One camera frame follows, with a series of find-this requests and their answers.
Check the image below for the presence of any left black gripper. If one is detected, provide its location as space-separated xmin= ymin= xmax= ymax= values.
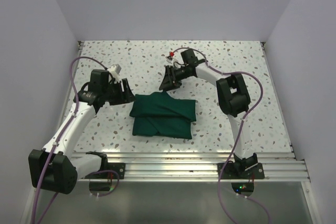
xmin=102 ymin=78 xmax=136 ymax=105

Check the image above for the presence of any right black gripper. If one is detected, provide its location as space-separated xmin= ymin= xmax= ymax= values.
xmin=159 ymin=66 xmax=192 ymax=92

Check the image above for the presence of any green surgical cloth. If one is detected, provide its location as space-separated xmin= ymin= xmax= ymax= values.
xmin=130 ymin=92 xmax=196 ymax=140

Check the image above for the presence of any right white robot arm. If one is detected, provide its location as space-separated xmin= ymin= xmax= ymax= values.
xmin=159 ymin=48 xmax=257 ymax=178

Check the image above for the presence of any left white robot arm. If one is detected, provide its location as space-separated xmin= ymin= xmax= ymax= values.
xmin=28 ymin=65 xmax=135 ymax=194

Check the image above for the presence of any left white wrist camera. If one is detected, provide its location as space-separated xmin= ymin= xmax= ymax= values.
xmin=107 ymin=64 xmax=121 ymax=82

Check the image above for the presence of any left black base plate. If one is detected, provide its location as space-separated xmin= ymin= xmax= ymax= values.
xmin=84 ymin=163 xmax=126 ymax=179

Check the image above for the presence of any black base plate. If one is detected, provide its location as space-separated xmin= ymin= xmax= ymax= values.
xmin=221 ymin=161 xmax=266 ymax=180
xmin=84 ymin=163 xmax=126 ymax=179

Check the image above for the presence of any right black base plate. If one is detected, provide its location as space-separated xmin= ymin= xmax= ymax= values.
xmin=221 ymin=161 xmax=266 ymax=180

